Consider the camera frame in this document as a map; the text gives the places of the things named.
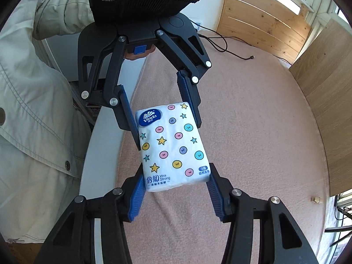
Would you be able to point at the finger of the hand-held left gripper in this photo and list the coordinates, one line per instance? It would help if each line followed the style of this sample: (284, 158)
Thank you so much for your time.
(188, 93)
(125, 110)

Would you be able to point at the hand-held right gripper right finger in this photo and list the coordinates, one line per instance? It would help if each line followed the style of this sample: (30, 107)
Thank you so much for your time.
(217, 195)

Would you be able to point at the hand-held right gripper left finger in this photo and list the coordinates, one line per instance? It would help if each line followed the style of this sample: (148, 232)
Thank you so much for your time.
(136, 195)

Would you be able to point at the white patterned tissue pack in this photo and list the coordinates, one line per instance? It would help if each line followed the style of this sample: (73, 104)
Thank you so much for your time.
(170, 148)

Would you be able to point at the person's left forearm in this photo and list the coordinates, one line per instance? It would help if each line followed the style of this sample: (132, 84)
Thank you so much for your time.
(63, 8)

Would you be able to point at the person's left hand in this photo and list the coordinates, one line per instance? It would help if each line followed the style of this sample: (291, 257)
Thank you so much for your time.
(132, 57)

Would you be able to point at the pink blanket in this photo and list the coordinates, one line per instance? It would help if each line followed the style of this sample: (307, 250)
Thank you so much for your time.
(261, 143)

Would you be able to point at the beige jacket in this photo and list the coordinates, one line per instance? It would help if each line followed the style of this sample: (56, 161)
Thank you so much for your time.
(35, 143)

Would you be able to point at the wooden clothespin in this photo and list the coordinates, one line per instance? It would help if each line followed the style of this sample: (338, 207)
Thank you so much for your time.
(316, 199)

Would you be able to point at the pine plank panel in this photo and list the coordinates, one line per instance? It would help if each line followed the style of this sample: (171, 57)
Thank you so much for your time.
(261, 24)

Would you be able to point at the black tripod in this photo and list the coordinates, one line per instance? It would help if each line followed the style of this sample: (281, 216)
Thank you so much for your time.
(341, 229)

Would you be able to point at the light wood board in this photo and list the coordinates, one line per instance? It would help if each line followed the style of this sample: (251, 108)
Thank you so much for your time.
(330, 101)

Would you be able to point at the white window frame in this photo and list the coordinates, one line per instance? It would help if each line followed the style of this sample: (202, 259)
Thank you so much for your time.
(324, 2)

